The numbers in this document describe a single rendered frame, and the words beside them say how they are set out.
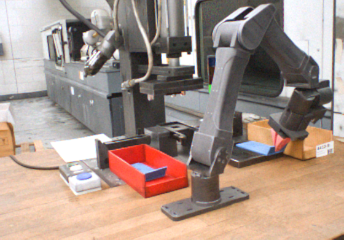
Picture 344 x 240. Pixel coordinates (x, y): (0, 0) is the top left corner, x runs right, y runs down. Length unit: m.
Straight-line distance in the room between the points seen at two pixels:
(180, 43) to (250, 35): 0.39
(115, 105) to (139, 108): 2.91
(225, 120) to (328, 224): 0.29
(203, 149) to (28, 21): 9.66
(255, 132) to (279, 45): 0.44
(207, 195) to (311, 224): 0.21
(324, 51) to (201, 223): 0.97
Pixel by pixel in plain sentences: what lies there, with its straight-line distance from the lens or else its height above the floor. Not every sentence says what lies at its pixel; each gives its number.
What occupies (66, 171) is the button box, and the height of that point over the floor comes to 0.93.
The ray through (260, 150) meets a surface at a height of 0.92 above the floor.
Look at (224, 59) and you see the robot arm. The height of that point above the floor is 1.22.
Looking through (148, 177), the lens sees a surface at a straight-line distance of 1.02.
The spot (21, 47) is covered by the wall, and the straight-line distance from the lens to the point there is 10.32.
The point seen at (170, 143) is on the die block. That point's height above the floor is 0.95.
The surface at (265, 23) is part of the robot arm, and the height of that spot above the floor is 1.29.
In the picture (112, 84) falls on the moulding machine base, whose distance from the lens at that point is 4.30.
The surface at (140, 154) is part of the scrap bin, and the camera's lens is 1.17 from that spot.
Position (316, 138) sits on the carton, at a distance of 1.28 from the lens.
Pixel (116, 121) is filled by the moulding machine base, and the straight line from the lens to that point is 4.37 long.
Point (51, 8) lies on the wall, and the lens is 10.46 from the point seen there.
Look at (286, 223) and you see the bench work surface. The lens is 0.82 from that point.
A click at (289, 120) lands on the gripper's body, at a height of 1.03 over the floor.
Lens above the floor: 1.27
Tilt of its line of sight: 11 degrees down
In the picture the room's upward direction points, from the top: 4 degrees counter-clockwise
